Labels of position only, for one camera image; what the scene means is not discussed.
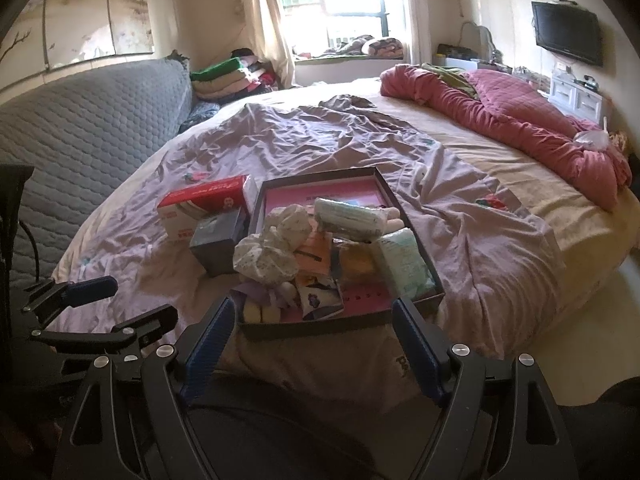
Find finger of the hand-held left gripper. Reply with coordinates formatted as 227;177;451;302
21;275;120;329
29;304;179;357

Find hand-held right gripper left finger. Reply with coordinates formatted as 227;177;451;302
52;296;237;480

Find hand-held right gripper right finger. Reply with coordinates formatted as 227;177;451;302
391;297;581;480

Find pink and blue book box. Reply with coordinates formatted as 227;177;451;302
239;167;446;342

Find white printed plastic packet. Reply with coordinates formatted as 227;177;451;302
295;280;346;321

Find beige teddy bear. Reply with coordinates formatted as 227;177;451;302
382;205;407;233

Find beige plush with purple ribbon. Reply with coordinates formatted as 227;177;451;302
232;280;301;328

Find teal printed white packet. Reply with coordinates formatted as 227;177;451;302
372;227;438;298

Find dark grey box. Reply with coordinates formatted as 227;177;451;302
189;207;251;278

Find yellow packet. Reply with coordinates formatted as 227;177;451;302
335;242;378;281

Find white floral cloth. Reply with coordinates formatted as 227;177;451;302
234;205;313;288

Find salmon pink packet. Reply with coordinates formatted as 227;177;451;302
292;232;333;286

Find grey quilted headboard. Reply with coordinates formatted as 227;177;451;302
0;55;193;291

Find red and white tissue box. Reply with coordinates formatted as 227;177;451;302
156;174;261;241

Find pale green mask pack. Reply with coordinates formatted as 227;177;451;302
314;197;393;241

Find dark patterned cloth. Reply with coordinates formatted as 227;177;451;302
180;100;226;133

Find round bed with beige sheet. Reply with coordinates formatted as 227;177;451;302
45;77;640;401

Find purple printed blanket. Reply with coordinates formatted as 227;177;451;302
50;92;566;386

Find pile of folded clothes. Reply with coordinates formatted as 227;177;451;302
190;47;281;106

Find red quilt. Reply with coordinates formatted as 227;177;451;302
379;63;632;212

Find white plastic bag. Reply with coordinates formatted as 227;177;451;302
572;127;611;151

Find green cloth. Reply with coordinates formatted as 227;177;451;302
422;62;481;96

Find white cabinet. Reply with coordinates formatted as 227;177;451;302
549;67;608;121

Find clothes on windowsill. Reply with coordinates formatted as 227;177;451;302
320;35;406;58

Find beige curtain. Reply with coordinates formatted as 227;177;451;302
400;0;436;63
240;0;296;91

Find black television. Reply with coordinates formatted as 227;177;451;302
531;1;603;67

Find black cable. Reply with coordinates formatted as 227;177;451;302
17;220;42;281

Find blossom painted wall panel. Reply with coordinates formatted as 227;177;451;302
0;0;156;91

